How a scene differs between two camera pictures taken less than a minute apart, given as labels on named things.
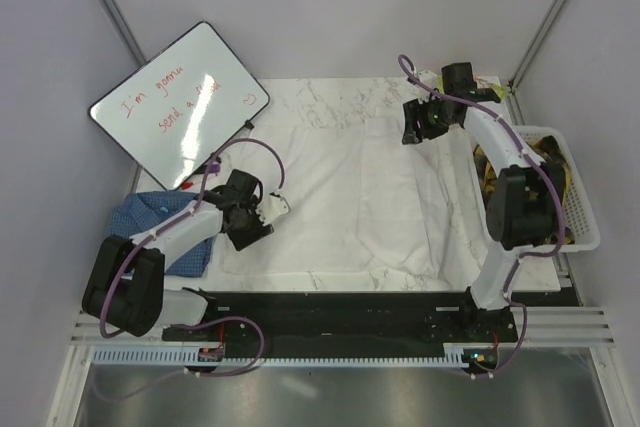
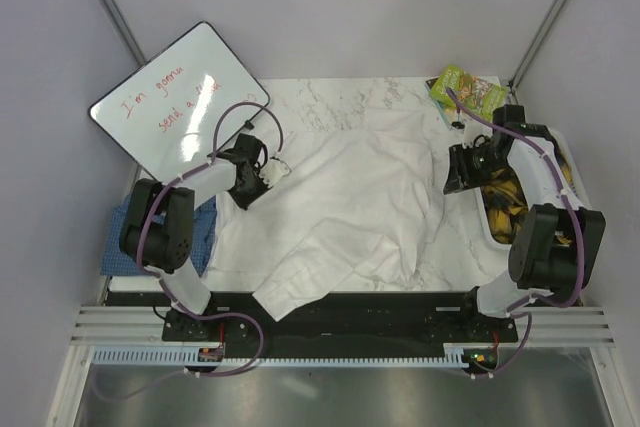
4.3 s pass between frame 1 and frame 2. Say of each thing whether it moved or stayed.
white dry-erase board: stayed
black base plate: stayed
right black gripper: moved
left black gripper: moved
